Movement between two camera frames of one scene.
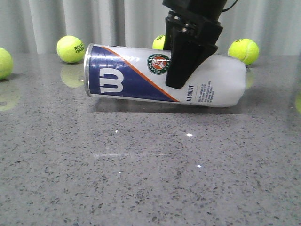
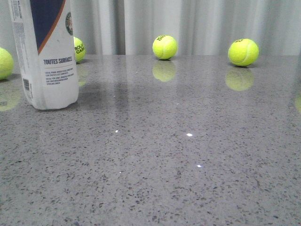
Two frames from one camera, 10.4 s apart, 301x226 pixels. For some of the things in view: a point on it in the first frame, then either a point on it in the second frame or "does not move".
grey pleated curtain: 36,27 does not move
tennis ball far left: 6,64 does not move
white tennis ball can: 138,73 → 45,35
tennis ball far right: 245,50 does not move
